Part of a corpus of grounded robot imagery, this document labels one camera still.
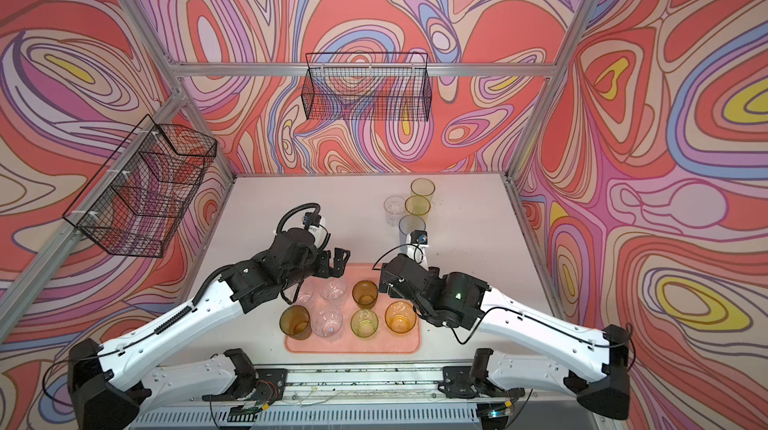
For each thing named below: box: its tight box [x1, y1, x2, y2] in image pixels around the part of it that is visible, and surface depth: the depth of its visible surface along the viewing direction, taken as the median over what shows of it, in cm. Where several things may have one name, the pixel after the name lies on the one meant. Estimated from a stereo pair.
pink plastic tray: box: [285, 264, 421, 354], surface depth 82 cm
